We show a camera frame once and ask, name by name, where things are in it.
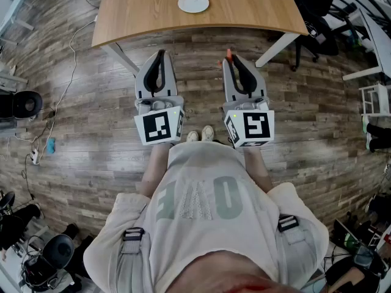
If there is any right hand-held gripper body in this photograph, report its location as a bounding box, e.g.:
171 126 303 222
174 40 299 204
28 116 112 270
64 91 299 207
222 97 276 148

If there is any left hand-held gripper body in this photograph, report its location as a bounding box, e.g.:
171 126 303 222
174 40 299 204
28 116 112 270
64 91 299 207
133 95 186 147

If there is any orange shrimp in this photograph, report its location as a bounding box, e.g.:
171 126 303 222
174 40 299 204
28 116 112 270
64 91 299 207
217 48 233 67

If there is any white round plate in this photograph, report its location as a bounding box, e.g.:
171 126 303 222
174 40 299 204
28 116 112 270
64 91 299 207
177 0 211 14

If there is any person's left forearm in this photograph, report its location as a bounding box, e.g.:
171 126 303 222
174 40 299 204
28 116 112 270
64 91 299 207
141 143 171 198

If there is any person's right forearm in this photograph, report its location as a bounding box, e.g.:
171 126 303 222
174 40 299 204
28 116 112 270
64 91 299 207
243 146 274 195

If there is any white table leg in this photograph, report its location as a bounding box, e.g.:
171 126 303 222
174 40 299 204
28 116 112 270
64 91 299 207
100 43 141 76
254 32 302 69

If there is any person's right white shoe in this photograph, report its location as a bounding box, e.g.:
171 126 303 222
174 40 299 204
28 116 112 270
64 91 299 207
201 125 215 142

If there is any black office chair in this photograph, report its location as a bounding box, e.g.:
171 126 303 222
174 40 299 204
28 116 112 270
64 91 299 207
291 0 342 72

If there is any person's white shirt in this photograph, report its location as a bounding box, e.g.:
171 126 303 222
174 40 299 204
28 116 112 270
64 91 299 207
82 141 331 293

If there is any black round stool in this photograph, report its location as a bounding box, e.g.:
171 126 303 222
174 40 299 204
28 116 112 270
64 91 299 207
13 90 44 121

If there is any white small shelf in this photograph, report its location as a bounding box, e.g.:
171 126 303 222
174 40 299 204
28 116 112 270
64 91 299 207
359 83 391 117

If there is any white desk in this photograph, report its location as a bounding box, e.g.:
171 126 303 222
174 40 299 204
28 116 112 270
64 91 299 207
0 0 53 47
342 7 391 82

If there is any open laptop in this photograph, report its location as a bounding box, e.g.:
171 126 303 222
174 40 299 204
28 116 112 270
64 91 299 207
331 217 360 247

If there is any person's chin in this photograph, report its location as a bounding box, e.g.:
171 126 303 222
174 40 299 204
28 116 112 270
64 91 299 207
166 251 304 293

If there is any black round-back chair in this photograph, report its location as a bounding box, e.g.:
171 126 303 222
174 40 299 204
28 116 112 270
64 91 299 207
42 233 76 270

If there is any white floor cable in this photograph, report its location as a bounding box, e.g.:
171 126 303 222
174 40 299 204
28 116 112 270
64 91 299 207
30 15 99 160

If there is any grey harness strap black buckle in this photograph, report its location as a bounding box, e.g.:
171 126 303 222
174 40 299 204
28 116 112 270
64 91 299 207
120 226 148 256
277 214 307 245

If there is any black thin cable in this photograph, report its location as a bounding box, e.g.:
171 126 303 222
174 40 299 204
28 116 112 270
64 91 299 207
20 153 35 201

